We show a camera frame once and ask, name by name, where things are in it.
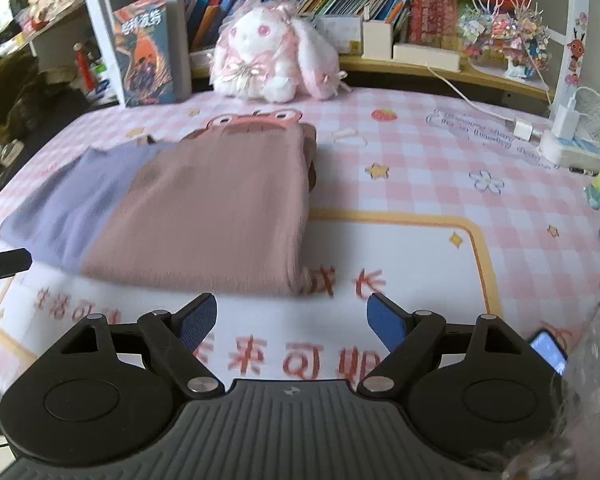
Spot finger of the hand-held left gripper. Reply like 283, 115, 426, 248
0, 247, 33, 284

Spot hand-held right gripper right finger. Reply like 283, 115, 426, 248
356, 293, 547, 399

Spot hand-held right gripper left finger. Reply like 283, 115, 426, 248
44, 293, 227, 401

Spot purple cloth garment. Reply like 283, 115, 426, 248
0, 141, 182, 274

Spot pink cloth garment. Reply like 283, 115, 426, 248
79, 126, 312, 297

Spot pink checked table mat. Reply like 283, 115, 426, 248
0, 84, 600, 411

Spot olive green garment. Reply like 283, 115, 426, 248
0, 61, 51, 149

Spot smartphone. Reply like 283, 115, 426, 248
527, 328, 569, 377

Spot red tassel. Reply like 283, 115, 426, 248
74, 42, 92, 95

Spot sheer speckled fabric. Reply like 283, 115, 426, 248
500, 297, 600, 480

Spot white plug adapter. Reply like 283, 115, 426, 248
512, 118, 544, 142

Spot white shelf unit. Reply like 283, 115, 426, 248
75, 0, 600, 111

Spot blue orange cover book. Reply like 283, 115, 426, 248
112, 0, 194, 108

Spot white power strip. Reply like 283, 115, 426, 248
537, 129, 600, 177

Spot flat white box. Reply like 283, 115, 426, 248
392, 42, 462, 72

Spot white charger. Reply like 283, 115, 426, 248
552, 95, 582, 139

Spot white pink plush bunny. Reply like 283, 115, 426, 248
210, 0, 352, 101

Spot tall white box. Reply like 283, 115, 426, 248
362, 19, 397, 59

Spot red patterned packets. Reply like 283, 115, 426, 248
409, 0, 459, 47

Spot colourful flower ornament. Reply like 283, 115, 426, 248
456, 0, 552, 81

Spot white cable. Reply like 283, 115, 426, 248
426, 64, 520, 127

